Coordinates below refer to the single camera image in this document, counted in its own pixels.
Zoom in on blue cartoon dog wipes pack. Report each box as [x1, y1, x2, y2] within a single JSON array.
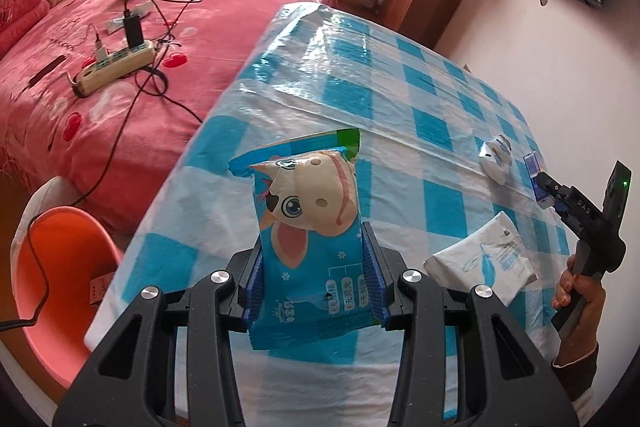
[[229, 128, 375, 350]]

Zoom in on paper trash in bucket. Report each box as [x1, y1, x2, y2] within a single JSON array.
[[89, 271, 115, 307]]

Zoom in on orange plastic trash bucket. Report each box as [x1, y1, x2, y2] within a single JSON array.
[[11, 206, 124, 388]]

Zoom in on person right hand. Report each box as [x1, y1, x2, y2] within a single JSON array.
[[551, 253, 608, 367]]

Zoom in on crumpled white plastic bag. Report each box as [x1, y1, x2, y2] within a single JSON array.
[[478, 134, 512, 185]]

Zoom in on white feather tissue pack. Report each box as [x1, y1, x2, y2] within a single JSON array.
[[423, 211, 537, 306]]

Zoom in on blue checkered tablecloth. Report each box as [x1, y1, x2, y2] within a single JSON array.
[[83, 1, 576, 427]]

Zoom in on pink floral bed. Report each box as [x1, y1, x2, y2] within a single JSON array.
[[0, 0, 342, 235]]

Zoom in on white power strip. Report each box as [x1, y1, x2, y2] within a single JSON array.
[[70, 40, 155, 98]]

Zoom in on black power adapter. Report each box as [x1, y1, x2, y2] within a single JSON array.
[[122, 9, 144, 49]]

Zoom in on black phone on bed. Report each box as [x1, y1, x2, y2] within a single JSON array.
[[27, 55, 66, 89]]

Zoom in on pink love you blanket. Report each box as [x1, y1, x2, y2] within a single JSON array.
[[0, 0, 51, 56]]

